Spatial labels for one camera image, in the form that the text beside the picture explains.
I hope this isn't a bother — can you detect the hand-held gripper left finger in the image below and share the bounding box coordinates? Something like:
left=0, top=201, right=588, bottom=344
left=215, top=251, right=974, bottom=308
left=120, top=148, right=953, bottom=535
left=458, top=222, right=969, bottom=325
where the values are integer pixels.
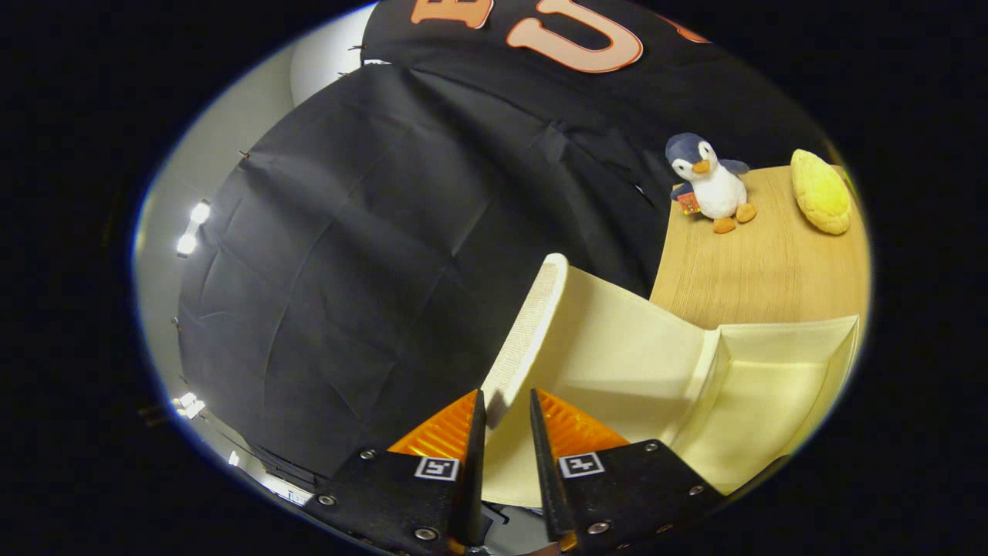
left=301, top=388, right=489, bottom=556

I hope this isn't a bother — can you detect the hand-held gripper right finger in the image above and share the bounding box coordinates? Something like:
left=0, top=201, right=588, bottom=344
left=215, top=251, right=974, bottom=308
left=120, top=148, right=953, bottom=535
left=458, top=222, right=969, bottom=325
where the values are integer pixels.
left=529, top=388, right=728, bottom=554

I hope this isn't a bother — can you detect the beige fabric storage box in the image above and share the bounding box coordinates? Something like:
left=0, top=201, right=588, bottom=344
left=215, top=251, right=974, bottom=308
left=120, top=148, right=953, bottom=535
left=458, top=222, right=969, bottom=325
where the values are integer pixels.
left=480, top=253, right=861, bottom=509

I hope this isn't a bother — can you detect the penguin plush toy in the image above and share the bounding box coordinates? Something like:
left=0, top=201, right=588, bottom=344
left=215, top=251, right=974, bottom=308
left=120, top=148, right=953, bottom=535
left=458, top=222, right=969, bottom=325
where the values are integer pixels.
left=665, top=133, right=757, bottom=235

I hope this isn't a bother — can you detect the ceiling light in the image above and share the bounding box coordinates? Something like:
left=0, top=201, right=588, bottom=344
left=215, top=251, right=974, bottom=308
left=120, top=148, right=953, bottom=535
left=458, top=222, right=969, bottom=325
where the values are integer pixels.
left=176, top=199, right=212, bottom=258

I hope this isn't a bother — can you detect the yellow plush bun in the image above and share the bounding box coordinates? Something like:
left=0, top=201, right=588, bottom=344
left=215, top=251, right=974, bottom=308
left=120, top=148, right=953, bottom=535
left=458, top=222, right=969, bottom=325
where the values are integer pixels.
left=790, top=149, right=852, bottom=236

